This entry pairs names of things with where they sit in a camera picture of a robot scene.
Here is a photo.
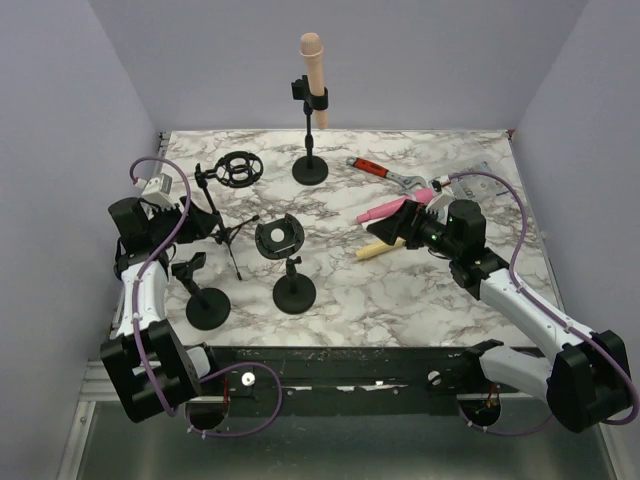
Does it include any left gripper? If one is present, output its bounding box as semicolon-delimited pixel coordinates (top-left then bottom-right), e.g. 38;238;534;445
149;195;219;247

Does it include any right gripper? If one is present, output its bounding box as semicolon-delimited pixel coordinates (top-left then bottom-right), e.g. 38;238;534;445
368;198;461;259

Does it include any beige microphone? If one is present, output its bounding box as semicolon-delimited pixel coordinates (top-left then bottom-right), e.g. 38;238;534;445
356;238;405;261

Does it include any pink microphone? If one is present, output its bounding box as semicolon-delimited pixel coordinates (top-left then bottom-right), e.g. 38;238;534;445
356;187;435;224

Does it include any black tripod shock-mount stand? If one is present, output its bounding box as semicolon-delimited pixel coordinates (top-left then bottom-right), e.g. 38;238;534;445
192;151;265;282

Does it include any black shock-mount round-base stand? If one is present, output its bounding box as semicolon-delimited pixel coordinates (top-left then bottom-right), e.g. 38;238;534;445
254;213;316;315

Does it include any black clip round-base stand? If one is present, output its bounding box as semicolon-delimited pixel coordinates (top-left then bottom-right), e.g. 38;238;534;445
171;252;231;331

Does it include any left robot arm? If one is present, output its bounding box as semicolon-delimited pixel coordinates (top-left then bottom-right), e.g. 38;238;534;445
100;197;222;423

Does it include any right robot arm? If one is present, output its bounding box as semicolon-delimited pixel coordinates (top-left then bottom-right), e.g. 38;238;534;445
366;200;639;433

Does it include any tall black round-base stand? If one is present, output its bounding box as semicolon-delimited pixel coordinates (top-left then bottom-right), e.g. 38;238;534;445
291;75;329;186

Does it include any peach microphone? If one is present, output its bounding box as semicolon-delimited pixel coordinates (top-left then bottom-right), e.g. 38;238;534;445
300;32;328;129

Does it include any clear plastic parts box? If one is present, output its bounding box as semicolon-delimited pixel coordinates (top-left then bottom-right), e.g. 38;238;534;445
449;155;509;202

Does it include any red handled adjustable wrench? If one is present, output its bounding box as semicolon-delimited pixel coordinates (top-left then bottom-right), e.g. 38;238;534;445
345;157;428;192

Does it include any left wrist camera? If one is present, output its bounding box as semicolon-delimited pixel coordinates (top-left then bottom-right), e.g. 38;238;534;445
134;173;180;218

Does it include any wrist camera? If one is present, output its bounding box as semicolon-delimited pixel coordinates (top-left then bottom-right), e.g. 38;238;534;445
427;175;455;221
134;173;180;218

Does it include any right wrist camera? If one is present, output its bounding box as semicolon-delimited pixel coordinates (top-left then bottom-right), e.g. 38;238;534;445
427;175;455;221

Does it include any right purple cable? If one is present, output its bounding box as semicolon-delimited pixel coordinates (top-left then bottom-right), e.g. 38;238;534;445
439;171;634;436

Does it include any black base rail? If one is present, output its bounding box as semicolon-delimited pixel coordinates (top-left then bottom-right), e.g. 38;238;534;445
102;342;521;416

